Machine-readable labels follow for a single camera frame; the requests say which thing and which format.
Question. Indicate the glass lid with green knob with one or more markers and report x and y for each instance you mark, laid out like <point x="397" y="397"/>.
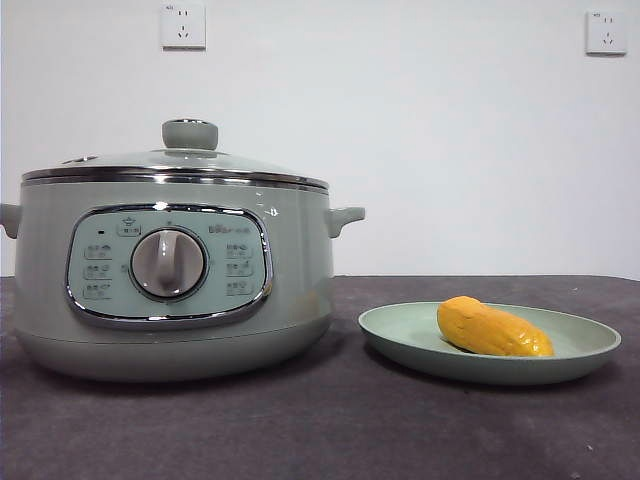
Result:
<point x="190" y="135"/>

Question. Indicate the yellow corn cob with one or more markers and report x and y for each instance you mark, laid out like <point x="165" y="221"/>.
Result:
<point x="492" y="330"/>

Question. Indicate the pale green electric steamer pot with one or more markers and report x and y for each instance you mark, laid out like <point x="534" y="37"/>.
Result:
<point x="300" y="275"/>

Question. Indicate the pale green round plate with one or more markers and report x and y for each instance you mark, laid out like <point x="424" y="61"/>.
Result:
<point x="410" y="335"/>

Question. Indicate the white wall socket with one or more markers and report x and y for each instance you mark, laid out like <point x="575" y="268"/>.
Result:
<point x="606" y="34"/>
<point x="183" y="27"/>

